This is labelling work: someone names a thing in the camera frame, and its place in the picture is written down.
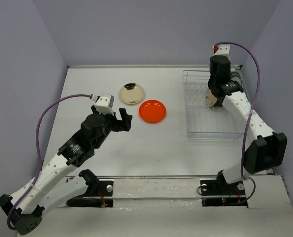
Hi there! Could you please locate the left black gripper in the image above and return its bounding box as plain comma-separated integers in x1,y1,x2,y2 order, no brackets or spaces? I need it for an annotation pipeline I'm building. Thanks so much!
92,104,133,149

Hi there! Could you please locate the white plate dark green rim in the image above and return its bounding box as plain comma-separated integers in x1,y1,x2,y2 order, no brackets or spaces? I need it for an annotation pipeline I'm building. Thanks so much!
230,71,242,86

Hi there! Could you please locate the white plate teal red rim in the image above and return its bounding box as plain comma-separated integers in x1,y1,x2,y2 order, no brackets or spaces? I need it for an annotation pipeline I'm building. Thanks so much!
205,87,217,107

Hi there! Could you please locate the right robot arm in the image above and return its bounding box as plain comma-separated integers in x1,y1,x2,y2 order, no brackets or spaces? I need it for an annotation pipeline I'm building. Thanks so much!
208,55,287,194

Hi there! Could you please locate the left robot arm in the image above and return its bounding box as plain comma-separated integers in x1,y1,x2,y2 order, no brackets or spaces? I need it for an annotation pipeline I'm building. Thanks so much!
0,108,133,236

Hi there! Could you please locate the cream plate black brush mark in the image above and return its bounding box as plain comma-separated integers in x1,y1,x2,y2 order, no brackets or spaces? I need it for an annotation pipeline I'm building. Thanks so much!
119,83,146,105

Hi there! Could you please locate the orange plate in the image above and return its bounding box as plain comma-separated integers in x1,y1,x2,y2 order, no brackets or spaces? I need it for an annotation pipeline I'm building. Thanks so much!
139,100,167,124

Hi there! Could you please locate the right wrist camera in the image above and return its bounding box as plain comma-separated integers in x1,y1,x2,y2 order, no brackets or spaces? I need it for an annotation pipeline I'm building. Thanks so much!
213,44,230,60

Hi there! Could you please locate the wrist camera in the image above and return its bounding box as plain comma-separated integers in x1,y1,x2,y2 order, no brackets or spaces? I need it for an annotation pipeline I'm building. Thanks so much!
91,94,114,115
213,44,230,60

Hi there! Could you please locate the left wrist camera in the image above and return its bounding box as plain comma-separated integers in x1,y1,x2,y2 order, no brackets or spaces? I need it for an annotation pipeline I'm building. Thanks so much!
91,94,114,115

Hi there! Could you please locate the white wire dish rack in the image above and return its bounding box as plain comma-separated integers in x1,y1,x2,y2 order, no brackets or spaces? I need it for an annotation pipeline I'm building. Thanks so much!
182,69,243,140

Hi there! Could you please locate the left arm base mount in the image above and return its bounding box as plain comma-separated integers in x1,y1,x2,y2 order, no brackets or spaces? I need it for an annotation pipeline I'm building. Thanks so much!
66,179,114,208

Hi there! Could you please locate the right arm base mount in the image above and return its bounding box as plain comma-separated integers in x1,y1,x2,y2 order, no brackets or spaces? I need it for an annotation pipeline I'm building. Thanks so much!
197,179,248,207

